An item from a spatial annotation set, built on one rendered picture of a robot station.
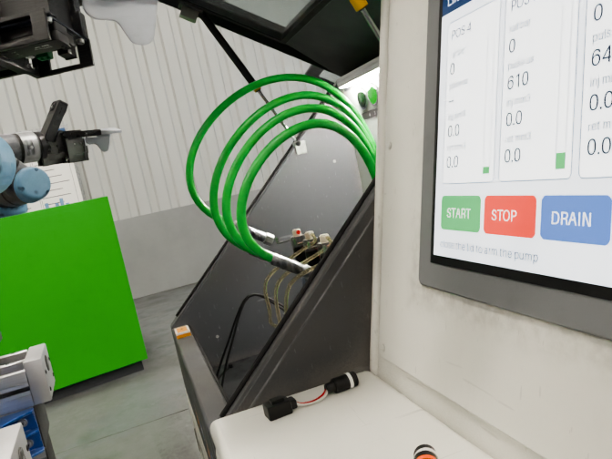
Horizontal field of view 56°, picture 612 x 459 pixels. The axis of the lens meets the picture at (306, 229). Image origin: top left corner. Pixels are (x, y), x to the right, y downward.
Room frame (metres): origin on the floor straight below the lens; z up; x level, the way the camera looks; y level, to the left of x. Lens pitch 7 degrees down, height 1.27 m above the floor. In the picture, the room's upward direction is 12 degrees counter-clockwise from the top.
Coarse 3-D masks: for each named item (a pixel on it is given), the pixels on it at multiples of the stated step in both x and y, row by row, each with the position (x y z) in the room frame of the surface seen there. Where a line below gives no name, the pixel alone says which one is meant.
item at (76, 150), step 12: (36, 132) 1.46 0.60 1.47; (60, 132) 1.50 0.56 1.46; (48, 144) 1.48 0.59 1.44; (60, 144) 1.50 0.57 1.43; (72, 144) 1.50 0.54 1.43; (84, 144) 1.53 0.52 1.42; (48, 156) 1.47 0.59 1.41; (60, 156) 1.50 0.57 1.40; (72, 156) 1.50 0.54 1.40; (84, 156) 1.52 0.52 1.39
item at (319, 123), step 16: (288, 128) 0.85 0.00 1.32; (304, 128) 0.86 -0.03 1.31; (336, 128) 0.87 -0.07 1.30; (272, 144) 0.84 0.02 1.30; (352, 144) 0.88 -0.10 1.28; (256, 160) 0.83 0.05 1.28; (368, 160) 0.88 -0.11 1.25; (240, 192) 0.83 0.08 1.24; (240, 208) 0.82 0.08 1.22; (240, 224) 0.82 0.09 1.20; (272, 256) 0.83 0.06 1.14
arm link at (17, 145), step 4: (0, 136) 1.40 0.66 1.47; (4, 136) 1.40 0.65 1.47; (8, 136) 1.41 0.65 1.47; (12, 136) 1.41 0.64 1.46; (16, 136) 1.42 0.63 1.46; (8, 140) 1.40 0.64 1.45; (12, 140) 1.40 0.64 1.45; (16, 140) 1.41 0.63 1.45; (20, 140) 1.41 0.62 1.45; (8, 144) 1.39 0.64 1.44; (12, 144) 1.40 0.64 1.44; (16, 144) 1.40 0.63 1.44; (20, 144) 1.41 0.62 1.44; (12, 148) 1.39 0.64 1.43; (16, 148) 1.40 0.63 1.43; (20, 148) 1.41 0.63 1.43; (24, 148) 1.41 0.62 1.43; (16, 152) 1.40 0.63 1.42; (20, 152) 1.41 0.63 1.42; (24, 152) 1.41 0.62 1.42; (16, 156) 1.40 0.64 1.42; (20, 156) 1.41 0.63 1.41; (24, 156) 1.42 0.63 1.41; (20, 160) 1.42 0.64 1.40; (24, 160) 1.43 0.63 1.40
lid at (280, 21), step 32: (160, 0) 1.42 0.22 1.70; (192, 0) 1.36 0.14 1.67; (224, 0) 1.33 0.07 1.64; (256, 0) 1.27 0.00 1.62; (288, 0) 1.22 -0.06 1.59; (320, 0) 1.14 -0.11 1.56; (256, 32) 1.41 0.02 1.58; (288, 32) 1.36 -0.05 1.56; (320, 32) 1.28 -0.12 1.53; (352, 32) 1.23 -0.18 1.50; (320, 64) 1.49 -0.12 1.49; (352, 64) 1.41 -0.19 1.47
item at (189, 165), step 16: (256, 80) 1.09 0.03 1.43; (272, 80) 1.10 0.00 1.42; (288, 80) 1.11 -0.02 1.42; (304, 80) 1.12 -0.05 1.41; (320, 80) 1.12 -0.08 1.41; (240, 96) 1.08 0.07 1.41; (336, 96) 1.13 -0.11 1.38; (208, 128) 1.06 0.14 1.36; (368, 128) 1.15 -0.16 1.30; (192, 144) 1.05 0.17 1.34; (192, 160) 1.05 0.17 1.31; (192, 176) 1.05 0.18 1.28; (192, 192) 1.04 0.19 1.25; (208, 208) 1.05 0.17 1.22
